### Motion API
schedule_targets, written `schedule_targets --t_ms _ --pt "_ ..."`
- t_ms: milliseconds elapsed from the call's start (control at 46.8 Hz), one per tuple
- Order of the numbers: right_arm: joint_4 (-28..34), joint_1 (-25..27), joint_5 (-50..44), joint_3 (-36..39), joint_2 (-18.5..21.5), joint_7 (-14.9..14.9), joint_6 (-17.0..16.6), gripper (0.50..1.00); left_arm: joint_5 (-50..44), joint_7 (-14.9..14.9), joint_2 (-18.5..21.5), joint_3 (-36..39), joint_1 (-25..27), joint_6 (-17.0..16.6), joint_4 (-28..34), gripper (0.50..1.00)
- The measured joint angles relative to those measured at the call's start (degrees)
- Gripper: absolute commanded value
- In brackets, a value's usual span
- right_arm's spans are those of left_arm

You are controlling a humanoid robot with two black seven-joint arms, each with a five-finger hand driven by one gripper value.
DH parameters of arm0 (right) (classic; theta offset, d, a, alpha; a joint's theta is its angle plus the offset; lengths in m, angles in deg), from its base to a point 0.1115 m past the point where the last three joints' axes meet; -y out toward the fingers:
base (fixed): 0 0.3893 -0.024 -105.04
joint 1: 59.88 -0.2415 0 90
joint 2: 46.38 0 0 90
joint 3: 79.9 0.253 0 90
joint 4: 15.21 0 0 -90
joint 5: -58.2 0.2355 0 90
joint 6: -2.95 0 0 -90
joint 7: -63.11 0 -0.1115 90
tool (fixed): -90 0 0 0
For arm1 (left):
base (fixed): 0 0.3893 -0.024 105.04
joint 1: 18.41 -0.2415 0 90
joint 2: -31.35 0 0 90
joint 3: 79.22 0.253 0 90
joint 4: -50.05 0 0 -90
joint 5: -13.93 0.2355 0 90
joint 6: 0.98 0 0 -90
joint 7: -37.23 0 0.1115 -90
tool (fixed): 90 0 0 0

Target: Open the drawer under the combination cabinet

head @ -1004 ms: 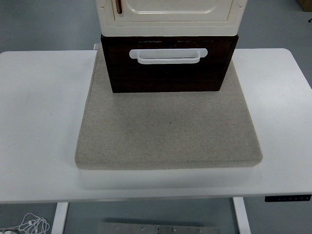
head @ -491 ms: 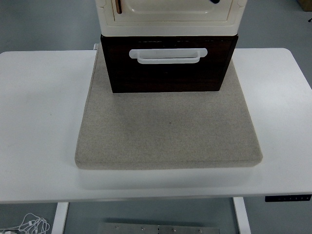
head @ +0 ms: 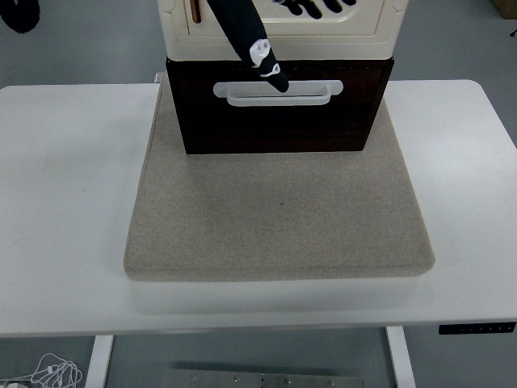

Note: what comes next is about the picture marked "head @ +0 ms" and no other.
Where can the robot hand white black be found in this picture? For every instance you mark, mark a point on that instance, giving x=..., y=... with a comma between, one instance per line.
x=250, y=36

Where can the cream plastic cabinet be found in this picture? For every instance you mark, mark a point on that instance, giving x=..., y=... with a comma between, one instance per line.
x=323, y=44

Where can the beige fabric mat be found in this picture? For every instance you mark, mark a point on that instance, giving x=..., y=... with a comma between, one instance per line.
x=282, y=210

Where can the cardboard box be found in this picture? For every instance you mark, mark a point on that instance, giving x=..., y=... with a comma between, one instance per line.
x=508, y=7

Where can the white table leg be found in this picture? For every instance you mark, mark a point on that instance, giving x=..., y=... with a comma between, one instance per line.
x=99, y=361
x=400, y=357

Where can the black table control panel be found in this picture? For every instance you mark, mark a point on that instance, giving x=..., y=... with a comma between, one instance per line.
x=476, y=328

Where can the white charger plug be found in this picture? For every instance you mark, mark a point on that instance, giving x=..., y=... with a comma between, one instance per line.
x=12, y=384

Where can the small white table bracket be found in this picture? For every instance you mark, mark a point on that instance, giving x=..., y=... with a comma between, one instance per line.
x=158, y=77

